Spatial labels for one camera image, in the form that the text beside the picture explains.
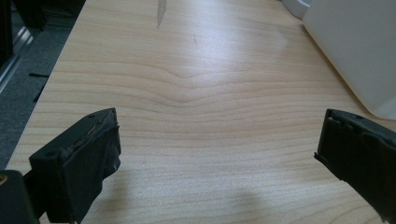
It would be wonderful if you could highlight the metal rail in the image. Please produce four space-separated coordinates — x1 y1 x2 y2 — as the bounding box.
0 26 35 94

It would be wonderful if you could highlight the white rounded box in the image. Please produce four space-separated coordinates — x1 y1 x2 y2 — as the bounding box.
303 0 396 121

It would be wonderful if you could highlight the dark furniture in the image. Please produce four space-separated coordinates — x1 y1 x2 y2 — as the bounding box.
0 0 87 68

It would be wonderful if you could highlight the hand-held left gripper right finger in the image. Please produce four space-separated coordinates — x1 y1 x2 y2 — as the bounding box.
314 108 396 224

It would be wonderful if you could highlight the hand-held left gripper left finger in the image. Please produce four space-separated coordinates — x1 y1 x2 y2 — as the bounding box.
28 107 122 224

